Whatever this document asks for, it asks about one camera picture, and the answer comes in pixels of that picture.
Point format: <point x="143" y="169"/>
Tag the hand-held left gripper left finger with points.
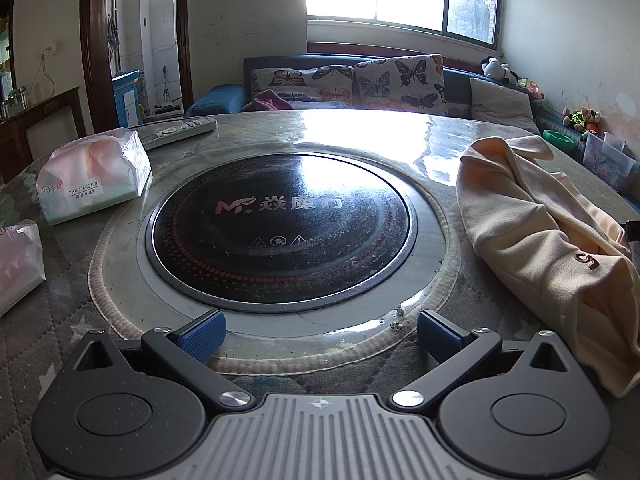
<point x="202" y="334"/>

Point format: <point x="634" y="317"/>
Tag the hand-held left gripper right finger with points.
<point x="440" y="334"/>

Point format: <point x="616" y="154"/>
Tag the cream fleece garment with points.
<point x="530" y="240"/>

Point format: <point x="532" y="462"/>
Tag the clear plastic storage box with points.
<point x="607" y="162"/>

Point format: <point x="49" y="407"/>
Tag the green bowl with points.
<point x="557" y="137"/>

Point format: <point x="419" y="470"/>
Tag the round black induction cooktop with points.
<point x="280" y="230"/>

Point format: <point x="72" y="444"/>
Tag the brown and green plush toys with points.
<point x="582" y="120"/>

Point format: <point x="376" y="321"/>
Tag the orange and green toy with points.
<point x="531" y="89"/>

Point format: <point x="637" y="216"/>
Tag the grey pillow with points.
<point x="502" y="105"/>

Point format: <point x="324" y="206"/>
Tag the large pink tissue pack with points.
<point x="95" y="175"/>

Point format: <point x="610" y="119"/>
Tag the small pink tissue pack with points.
<point x="17" y="270"/>

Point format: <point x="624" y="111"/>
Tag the grey remote control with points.
<point x="177" y="131"/>

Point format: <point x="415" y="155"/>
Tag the panda plush toy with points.
<point x="500" y="70"/>

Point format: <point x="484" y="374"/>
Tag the blue sofa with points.
<point x="220" y="97"/>

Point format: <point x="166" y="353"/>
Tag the pink cloth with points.
<point x="272" y="101"/>

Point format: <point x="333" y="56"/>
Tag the blue box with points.
<point x="125" y="100"/>

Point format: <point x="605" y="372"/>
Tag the square butterfly print pillow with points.
<point x="400" y="85"/>

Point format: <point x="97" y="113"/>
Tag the wide butterfly print pillow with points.
<point x="300" y="85"/>

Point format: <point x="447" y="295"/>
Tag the dark wooden door frame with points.
<point x="97" y="50"/>

